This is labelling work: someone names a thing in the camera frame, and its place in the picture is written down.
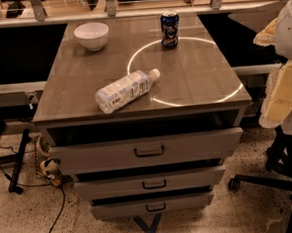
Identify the middle grey drawer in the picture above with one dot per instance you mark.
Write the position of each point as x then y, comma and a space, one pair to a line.
145, 184

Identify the blue soda can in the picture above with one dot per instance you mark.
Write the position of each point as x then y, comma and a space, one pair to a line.
169, 26

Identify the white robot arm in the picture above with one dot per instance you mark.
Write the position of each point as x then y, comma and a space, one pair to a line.
277, 106

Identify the black office chair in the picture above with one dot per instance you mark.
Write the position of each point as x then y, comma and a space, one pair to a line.
279, 160

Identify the clear plastic water bottle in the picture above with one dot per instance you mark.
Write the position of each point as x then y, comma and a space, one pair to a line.
126, 89

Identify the grey drawer cabinet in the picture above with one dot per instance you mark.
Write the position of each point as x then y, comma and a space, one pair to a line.
138, 127

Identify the grey drawer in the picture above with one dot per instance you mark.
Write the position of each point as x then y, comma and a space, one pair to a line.
144, 152
154, 205
145, 184

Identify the white bowl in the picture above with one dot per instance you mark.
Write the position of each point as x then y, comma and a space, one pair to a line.
92, 36

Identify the top grey drawer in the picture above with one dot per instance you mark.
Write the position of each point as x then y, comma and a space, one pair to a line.
144, 152

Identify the blue tape cross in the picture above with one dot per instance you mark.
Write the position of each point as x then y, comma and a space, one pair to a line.
152, 228

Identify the black metal stand leg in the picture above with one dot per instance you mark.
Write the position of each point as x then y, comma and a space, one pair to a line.
17, 160

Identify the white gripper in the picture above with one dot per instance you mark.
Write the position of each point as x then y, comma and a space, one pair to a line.
290, 33

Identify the wire basket with toys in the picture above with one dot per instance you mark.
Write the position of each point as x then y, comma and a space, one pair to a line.
47, 166

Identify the bottom grey drawer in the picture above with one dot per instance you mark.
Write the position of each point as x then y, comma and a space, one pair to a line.
154, 205

